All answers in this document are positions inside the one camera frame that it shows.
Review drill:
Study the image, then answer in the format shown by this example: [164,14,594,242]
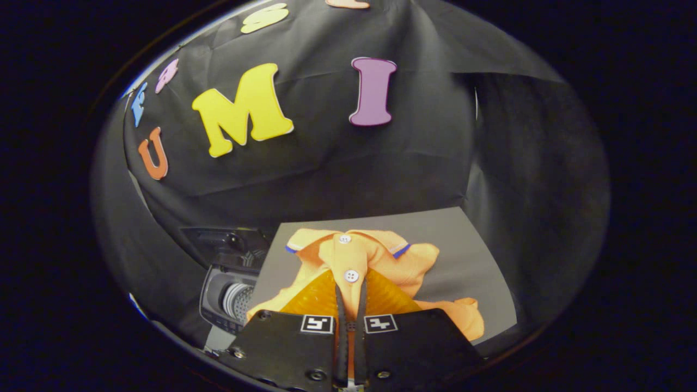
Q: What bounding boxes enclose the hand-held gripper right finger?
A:
[354,268,485,392]

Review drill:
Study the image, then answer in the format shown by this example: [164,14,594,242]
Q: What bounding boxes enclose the black backdrop cloth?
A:
[90,0,610,349]

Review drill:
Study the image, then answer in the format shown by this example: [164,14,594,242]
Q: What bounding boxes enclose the orange polo shirt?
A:
[246,229,485,342]

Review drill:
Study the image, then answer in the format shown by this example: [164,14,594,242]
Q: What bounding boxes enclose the dark grey washing machine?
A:
[180,226,273,335]

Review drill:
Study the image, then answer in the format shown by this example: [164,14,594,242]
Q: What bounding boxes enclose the grey cabinet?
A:
[204,207,518,349]

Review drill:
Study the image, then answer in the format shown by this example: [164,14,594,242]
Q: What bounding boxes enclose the transparent washing machine lid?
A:
[180,226,270,267]

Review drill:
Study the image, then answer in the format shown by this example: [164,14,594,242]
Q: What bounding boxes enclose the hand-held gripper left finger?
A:
[218,268,349,392]

